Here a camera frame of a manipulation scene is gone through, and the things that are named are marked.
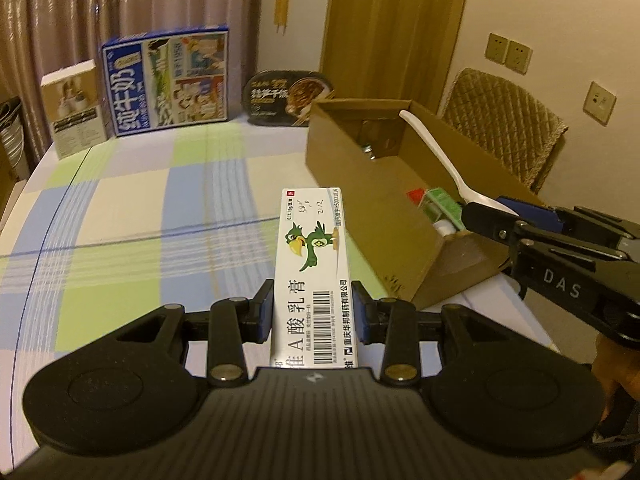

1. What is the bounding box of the brown cardboard box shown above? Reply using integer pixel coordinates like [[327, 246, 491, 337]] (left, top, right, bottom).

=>
[[305, 98, 548, 311]]

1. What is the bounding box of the large blue printed milk carton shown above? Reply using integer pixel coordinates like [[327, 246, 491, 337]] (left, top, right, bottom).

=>
[[100, 24, 232, 139]]

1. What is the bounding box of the green carton box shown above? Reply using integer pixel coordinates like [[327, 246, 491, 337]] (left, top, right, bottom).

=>
[[424, 187, 467, 223]]

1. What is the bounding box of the beige pleated curtain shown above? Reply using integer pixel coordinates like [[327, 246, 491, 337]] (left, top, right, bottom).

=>
[[0, 0, 266, 171]]

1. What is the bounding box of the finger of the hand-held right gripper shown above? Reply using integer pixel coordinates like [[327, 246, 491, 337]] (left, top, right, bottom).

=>
[[461, 201, 628, 261], [497, 196, 640, 241]]

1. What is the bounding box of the checked cloth desktop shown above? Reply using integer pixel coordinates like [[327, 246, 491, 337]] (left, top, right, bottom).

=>
[[0, 110, 566, 461]]

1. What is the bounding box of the black instant rice bowl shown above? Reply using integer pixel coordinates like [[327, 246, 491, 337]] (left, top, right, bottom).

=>
[[242, 70, 335, 128]]

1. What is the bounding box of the narrow white ointment box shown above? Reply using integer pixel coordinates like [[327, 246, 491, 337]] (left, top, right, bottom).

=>
[[269, 187, 361, 371]]

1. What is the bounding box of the wooden door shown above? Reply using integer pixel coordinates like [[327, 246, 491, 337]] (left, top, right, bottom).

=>
[[320, 0, 473, 116]]

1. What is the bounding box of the beige photo print box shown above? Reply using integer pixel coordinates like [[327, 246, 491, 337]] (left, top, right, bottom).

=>
[[40, 59, 108, 161]]

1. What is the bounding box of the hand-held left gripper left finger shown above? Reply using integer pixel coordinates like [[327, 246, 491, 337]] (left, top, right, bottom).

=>
[[114, 277, 275, 387]]

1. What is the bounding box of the yellow wall hanging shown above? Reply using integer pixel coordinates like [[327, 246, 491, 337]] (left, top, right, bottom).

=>
[[273, 0, 292, 34]]

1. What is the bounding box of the white plastic spoon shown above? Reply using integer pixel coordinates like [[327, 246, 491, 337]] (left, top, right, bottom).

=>
[[399, 109, 521, 217]]

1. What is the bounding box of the black white striped bag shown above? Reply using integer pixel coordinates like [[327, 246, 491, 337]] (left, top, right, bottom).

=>
[[0, 99, 27, 181]]

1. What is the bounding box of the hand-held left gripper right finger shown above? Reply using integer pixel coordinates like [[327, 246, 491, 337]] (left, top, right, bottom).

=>
[[351, 280, 508, 387]]

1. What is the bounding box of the person's right hand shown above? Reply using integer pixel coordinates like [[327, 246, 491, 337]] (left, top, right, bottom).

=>
[[592, 332, 640, 426]]

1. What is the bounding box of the beige wall socket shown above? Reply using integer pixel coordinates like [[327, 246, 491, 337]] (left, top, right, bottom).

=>
[[583, 81, 617, 127], [486, 33, 510, 65], [506, 40, 534, 74]]

